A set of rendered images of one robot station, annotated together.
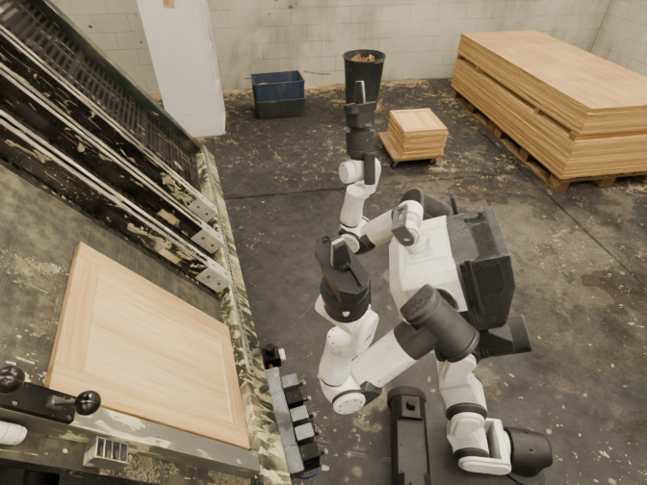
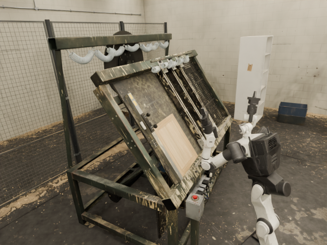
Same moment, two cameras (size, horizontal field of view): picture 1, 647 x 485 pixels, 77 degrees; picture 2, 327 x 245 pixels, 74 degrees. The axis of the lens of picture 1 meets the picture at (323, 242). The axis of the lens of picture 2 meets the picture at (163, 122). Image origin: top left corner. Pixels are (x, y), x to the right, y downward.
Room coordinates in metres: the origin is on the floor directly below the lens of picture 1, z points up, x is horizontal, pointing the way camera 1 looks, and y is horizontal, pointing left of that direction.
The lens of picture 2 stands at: (-0.82, -0.97, 2.18)
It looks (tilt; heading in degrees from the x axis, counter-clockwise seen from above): 22 degrees down; 47
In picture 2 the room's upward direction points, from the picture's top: 3 degrees counter-clockwise
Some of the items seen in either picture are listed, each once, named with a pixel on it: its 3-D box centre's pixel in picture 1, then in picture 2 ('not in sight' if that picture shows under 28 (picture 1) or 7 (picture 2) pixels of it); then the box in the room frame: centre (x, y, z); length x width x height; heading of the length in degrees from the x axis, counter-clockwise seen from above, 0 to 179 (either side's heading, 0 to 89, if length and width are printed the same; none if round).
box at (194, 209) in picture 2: not in sight; (194, 206); (0.30, -0.09, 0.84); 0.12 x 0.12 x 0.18; 18
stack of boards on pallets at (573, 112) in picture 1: (544, 97); not in sight; (4.41, -2.42, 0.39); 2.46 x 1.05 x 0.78; 9
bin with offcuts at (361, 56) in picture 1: (362, 83); not in sight; (5.09, -0.49, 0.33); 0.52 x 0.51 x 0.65; 9
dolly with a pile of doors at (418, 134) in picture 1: (409, 137); not in sight; (3.85, -0.88, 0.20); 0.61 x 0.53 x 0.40; 9
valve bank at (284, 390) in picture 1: (292, 409); (203, 187); (0.70, 0.11, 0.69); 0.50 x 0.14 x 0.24; 18
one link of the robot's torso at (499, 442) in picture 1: (480, 444); not in sight; (0.76, -0.67, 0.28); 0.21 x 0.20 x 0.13; 83
